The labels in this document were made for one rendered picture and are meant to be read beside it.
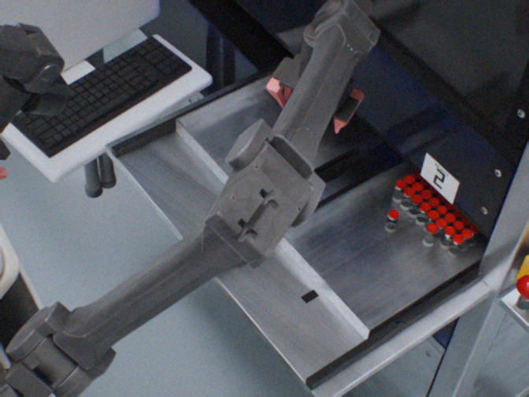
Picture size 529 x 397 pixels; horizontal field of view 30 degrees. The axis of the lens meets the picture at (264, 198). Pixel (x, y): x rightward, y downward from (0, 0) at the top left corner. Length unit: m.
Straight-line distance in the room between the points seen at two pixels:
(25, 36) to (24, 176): 1.69
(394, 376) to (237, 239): 1.34
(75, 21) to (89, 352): 1.11
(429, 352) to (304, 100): 1.06
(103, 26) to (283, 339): 0.89
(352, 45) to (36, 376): 0.59
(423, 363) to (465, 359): 0.17
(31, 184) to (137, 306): 1.99
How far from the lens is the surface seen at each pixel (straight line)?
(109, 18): 2.27
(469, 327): 1.98
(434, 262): 1.87
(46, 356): 1.27
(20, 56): 1.44
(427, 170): 1.83
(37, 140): 2.11
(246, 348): 2.74
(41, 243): 2.97
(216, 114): 2.05
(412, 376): 2.28
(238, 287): 1.79
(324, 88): 1.23
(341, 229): 1.88
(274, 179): 1.08
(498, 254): 1.79
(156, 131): 2.00
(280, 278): 1.80
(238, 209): 1.04
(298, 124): 1.15
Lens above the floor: 2.36
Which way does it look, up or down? 51 degrees down
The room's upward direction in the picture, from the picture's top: 5 degrees clockwise
